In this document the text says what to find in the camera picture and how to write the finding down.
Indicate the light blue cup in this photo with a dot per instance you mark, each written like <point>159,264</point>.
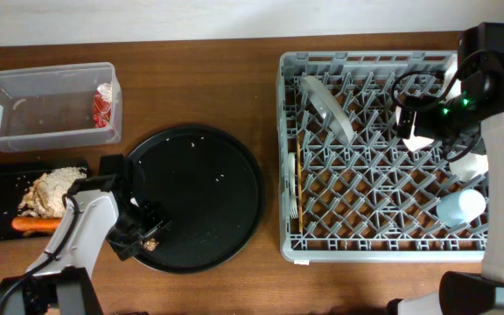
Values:
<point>460,207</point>

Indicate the white plastic fork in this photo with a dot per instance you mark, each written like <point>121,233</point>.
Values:
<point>292,182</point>

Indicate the black rectangular bin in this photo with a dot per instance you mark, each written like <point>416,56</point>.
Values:
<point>16,179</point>

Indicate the clear plastic bin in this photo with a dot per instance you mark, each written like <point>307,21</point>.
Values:
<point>50,107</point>

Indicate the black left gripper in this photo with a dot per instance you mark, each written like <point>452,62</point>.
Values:
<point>157,220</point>

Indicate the brown walnut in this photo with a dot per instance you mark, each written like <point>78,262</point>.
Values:
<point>150,245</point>

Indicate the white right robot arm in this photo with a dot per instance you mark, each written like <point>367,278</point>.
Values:
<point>483,293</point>

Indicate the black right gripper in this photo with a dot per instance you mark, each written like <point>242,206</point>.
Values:
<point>425,107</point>

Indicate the wooden chopstick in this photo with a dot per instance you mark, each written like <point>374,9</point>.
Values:
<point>299,188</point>

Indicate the pile of food scraps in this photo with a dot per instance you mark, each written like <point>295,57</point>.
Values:
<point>43,198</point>

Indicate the pink bowl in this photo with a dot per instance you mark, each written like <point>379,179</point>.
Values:
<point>414,143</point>

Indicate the round black tray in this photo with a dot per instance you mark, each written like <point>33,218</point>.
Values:
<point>210,188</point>

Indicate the white cup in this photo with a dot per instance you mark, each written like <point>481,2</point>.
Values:
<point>469,167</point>

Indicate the red and white wrapper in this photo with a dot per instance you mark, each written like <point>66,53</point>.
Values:
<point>102,103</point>

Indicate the grey plastic dishwasher rack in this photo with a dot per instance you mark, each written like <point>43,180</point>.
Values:
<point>372,200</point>

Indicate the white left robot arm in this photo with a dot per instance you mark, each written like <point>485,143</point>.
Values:
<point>97,210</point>

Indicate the orange carrot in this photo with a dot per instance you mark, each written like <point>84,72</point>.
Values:
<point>33,224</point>

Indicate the grey plate with food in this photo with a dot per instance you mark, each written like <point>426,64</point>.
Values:
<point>328,108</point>

